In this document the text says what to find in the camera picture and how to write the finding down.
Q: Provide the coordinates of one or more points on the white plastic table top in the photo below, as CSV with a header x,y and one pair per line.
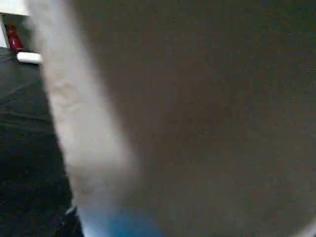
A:
x,y
197,123

